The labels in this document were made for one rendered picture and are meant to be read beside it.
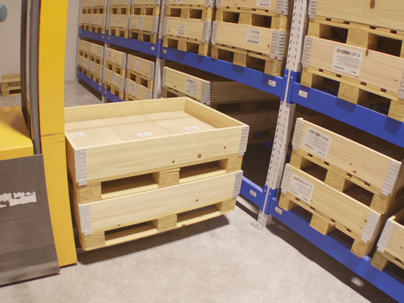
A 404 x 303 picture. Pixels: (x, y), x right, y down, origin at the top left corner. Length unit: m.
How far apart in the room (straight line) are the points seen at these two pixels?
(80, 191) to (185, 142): 0.70
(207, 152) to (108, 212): 0.74
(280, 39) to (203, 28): 0.95
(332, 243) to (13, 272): 2.05
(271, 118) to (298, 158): 1.49
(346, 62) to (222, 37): 1.23
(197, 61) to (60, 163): 1.83
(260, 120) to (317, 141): 1.51
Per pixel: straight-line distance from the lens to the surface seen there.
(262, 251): 2.53
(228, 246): 2.51
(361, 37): 2.07
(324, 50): 2.20
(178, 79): 3.47
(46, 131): 1.78
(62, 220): 2.04
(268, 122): 3.77
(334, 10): 2.20
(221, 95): 3.21
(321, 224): 2.35
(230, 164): 2.39
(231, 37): 2.84
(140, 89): 4.33
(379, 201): 2.08
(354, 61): 2.07
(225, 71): 2.89
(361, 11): 2.09
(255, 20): 2.72
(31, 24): 1.68
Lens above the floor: 1.53
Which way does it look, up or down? 21 degrees down
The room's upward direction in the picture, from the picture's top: 7 degrees clockwise
